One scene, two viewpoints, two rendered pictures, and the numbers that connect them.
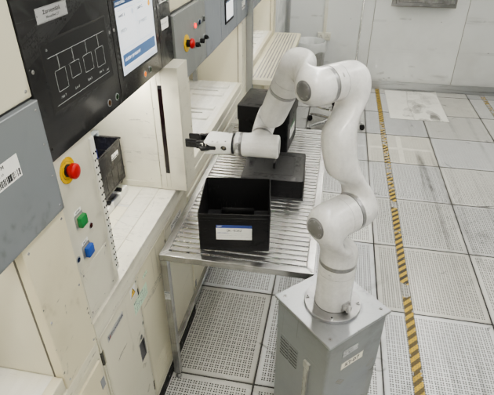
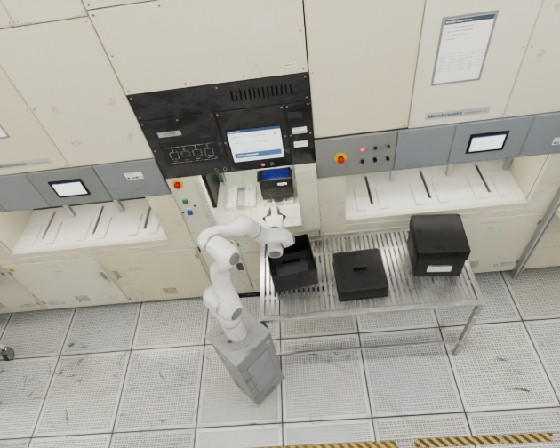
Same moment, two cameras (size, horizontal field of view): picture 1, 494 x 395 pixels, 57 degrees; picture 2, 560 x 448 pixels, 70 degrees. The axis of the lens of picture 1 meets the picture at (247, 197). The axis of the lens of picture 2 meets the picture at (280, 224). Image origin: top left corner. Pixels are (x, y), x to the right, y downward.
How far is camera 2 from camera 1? 225 cm
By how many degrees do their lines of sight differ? 64
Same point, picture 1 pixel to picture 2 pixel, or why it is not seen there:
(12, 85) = (142, 153)
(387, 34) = not seen: outside the picture
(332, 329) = (217, 335)
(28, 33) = (152, 140)
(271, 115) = not seen: hidden behind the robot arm
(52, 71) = (167, 152)
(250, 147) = not seen: hidden behind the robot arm
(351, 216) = (211, 303)
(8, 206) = (136, 183)
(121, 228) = (258, 216)
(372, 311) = (233, 356)
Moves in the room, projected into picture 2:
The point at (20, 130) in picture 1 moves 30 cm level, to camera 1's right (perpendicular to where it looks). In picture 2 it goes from (144, 166) to (143, 204)
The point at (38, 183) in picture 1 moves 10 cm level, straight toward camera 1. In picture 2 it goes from (153, 182) to (138, 191)
